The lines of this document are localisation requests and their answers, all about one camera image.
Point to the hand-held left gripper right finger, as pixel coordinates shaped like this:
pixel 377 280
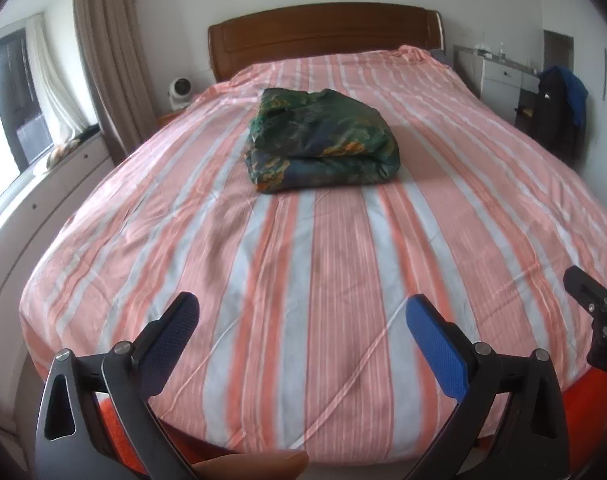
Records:
pixel 436 345

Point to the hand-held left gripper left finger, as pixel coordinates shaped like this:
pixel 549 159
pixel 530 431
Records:
pixel 176 327

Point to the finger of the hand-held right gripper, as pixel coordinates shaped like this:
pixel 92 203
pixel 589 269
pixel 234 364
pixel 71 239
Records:
pixel 586 287

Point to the green printed padded jacket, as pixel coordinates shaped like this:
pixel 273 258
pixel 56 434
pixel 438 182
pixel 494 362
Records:
pixel 323 135

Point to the chair with dark clothes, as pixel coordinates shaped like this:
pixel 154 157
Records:
pixel 553 120

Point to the bed with pink striped sheet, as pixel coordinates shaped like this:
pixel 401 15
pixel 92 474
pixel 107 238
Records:
pixel 333 260

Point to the blue garment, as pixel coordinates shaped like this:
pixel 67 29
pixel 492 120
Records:
pixel 577 97

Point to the white window cabinet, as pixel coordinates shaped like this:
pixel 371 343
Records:
pixel 33 210

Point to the wooden nightstand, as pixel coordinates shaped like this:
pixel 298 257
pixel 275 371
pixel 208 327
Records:
pixel 168 119

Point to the brown bundle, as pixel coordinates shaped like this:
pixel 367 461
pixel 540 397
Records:
pixel 63 151

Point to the white desk with drawers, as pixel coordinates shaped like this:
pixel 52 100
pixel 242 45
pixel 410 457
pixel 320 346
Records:
pixel 498 77

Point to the dark cloth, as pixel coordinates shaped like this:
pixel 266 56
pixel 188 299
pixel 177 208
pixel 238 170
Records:
pixel 87 134

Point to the white wardrobe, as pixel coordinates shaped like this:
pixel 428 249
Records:
pixel 603 35

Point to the small white fan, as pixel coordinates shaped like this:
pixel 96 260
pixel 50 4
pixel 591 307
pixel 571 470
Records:
pixel 180 92

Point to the white sheer curtain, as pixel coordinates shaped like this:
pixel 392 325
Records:
pixel 58 80

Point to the brown curtain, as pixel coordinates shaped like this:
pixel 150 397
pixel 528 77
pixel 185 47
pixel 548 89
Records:
pixel 113 60

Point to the window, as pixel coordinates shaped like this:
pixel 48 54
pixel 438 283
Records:
pixel 13 105

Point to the wooden headboard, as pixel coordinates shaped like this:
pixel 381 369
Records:
pixel 323 35

